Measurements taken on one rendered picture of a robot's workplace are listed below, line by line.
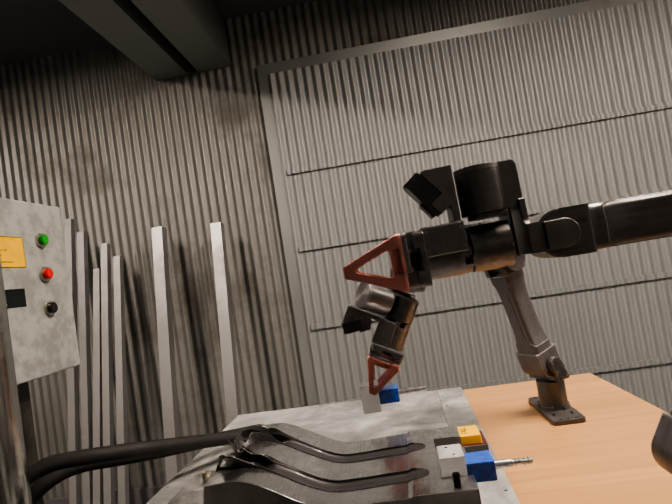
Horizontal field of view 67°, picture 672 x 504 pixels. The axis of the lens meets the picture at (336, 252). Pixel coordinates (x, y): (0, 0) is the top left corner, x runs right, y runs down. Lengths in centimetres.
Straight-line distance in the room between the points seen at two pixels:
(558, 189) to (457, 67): 88
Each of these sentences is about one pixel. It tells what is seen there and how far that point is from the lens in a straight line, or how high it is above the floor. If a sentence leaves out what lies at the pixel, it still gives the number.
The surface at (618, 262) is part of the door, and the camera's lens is 314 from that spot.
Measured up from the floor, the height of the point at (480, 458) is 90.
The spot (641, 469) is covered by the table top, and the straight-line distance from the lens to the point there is 104.
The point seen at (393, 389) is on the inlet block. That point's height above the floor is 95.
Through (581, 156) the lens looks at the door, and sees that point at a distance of 313.
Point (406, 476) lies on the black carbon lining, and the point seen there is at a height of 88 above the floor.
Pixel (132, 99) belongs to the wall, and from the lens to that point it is 344.
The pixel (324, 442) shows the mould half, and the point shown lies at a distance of 98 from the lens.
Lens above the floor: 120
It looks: 2 degrees up
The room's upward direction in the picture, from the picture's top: 9 degrees counter-clockwise
